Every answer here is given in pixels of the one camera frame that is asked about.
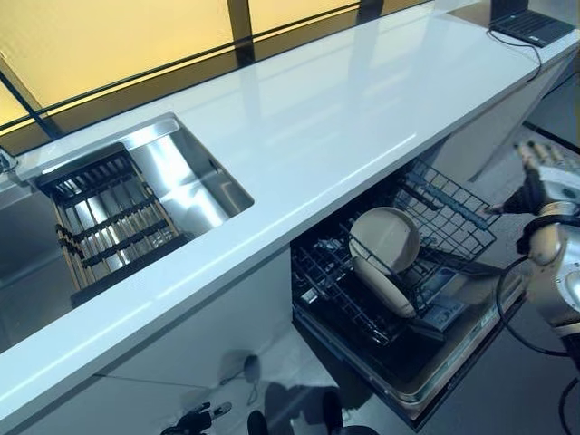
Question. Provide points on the stainless built-in dishwasher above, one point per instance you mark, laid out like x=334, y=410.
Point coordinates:
x=408, y=362

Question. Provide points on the beige ceramic plate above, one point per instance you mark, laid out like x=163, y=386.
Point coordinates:
x=385, y=285
x=385, y=235

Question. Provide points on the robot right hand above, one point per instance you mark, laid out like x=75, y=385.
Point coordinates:
x=539, y=186

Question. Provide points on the white glossy kitchen cabinet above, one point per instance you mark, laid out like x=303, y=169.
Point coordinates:
x=181, y=344

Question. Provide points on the black robot left foot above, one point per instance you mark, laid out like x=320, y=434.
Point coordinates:
x=254, y=423

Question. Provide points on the bamboo and black dish rack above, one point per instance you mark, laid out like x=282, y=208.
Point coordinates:
x=113, y=226

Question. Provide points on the black robot foot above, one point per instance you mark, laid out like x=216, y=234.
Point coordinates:
x=331, y=408
x=254, y=423

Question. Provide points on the stainless steel kitchen sink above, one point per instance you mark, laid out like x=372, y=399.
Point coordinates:
x=199, y=181

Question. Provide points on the black laptop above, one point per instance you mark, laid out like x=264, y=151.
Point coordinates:
x=530, y=22

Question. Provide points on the black robot right foot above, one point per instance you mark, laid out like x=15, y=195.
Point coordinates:
x=331, y=408

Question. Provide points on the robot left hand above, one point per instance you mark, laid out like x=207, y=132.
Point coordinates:
x=197, y=419

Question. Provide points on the white robot right leg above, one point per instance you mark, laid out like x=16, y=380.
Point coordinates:
x=358, y=429

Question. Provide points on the dark-framed yellow window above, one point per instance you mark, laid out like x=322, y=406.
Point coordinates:
x=240, y=27

